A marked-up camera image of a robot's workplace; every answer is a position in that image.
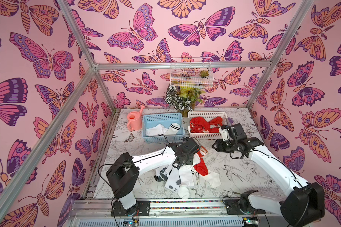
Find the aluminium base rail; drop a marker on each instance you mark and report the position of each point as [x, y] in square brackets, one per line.
[215, 212]

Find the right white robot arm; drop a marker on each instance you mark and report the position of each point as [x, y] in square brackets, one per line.
[303, 202]

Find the light blue plastic basket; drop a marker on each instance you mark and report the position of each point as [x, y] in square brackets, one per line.
[151, 120]

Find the white sock chevron pattern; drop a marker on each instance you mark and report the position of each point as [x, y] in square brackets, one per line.
[169, 175]

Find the white sock black stripes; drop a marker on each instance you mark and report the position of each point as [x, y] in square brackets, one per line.
[173, 129]

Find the white wire wall basket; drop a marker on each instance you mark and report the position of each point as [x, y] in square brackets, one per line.
[185, 74]

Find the plain white sock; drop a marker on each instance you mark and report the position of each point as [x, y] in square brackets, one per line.
[191, 179]

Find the potted green leafy plant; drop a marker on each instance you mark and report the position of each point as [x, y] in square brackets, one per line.
[183, 99]

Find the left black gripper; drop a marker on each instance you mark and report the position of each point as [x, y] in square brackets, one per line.
[191, 161]

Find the pink watering can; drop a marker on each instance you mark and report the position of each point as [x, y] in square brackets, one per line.
[135, 119]

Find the red santa face sock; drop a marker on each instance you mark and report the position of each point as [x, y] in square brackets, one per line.
[216, 122]

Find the pink purple garden trowel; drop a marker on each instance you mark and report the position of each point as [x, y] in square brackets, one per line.
[230, 121]

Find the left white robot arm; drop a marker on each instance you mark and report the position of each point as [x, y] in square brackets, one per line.
[123, 174]

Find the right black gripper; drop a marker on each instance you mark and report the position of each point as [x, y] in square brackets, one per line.
[220, 144]

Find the white plastic basket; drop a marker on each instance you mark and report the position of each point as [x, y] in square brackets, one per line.
[208, 116]

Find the small succulent in basket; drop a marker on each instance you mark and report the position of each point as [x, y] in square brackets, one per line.
[204, 73]

